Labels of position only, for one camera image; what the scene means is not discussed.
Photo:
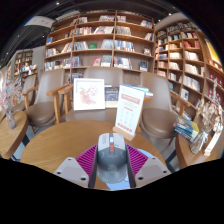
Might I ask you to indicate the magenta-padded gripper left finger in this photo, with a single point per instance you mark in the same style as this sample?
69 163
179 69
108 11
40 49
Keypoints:
71 168

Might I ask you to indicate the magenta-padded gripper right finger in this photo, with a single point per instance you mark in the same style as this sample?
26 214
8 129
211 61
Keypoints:
153 168

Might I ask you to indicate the grey computer mouse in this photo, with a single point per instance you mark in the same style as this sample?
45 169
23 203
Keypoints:
111 160

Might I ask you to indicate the round wooden side table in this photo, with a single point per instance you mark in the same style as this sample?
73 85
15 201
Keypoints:
11 140
186 155

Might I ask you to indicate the stack of books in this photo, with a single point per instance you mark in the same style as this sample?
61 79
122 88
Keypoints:
186 128

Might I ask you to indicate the glass vase with dried flowers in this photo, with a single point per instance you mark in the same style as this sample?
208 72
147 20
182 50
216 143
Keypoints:
198 141

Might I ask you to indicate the brown padded wooden armchair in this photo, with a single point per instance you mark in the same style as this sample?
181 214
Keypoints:
43 110
156 113
100 75

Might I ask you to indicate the white sign on wooden base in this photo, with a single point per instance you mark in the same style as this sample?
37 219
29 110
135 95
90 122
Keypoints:
129 110

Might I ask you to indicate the white sign with red header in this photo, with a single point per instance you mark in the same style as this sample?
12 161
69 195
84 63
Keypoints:
213 141

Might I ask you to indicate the white framed floral picture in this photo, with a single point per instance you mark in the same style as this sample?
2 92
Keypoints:
89 94

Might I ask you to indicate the glass vase with pink flowers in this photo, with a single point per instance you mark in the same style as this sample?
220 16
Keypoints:
10 120

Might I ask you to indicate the light blue flat book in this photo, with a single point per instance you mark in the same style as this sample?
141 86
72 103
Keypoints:
146 90

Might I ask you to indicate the dark upright book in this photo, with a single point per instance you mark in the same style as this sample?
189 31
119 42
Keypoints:
111 95

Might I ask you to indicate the small distant wooden bookshelf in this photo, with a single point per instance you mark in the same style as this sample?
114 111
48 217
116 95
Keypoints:
21 61

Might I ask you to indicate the wide wooden bookshelf with books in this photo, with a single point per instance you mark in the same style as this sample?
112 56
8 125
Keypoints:
100 36

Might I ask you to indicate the white hanging ceiling panel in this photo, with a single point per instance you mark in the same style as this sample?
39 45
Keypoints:
40 21

